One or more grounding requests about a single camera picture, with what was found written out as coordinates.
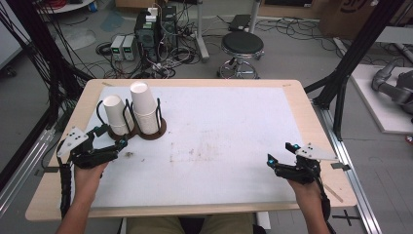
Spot grey bench power supply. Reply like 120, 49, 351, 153
109, 34, 126, 61
122, 34, 136, 61

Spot black round stool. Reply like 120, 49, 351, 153
217, 30, 265, 80

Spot white floor board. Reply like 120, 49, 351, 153
350, 62, 413, 136

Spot tall stack of white paper cups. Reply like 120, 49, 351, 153
129, 80, 161, 136

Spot aluminium floor rail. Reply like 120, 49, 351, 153
0, 126, 56, 218
312, 99, 384, 234

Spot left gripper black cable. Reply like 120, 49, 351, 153
56, 147, 74, 219

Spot cardboard box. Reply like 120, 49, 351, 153
319, 0, 405, 41

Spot white table mat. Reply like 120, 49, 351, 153
60, 85, 305, 210

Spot short stack of white paper cups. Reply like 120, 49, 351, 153
102, 94, 135, 137

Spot dark computer tower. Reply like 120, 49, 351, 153
161, 4, 178, 51

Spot person's left hand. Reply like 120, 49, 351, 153
73, 161, 110, 197

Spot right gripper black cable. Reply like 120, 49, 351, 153
312, 174, 337, 234

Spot person's right hand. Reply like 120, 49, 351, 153
286, 178, 322, 210

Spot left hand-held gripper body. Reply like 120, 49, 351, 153
56, 126, 120, 171

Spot black wire cup holder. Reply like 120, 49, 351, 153
95, 97, 168, 141

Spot black computer tower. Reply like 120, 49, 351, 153
133, 10, 161, 63

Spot white round table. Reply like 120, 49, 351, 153
36, 0, 95, 15

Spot person's legs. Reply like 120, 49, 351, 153
126, 213, 255, 234

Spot grey metal desk leg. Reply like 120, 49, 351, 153
247, 0, 263, 34
194, 0, 210, 63

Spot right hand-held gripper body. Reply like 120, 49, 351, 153
274, 142, 339, 186

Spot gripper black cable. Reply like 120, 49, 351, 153
312, 174, 337, 234
56, 147, 74, 219

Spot black metal frame stand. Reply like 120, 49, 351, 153
303, 0, 407, 141
0, 0, 95, 131

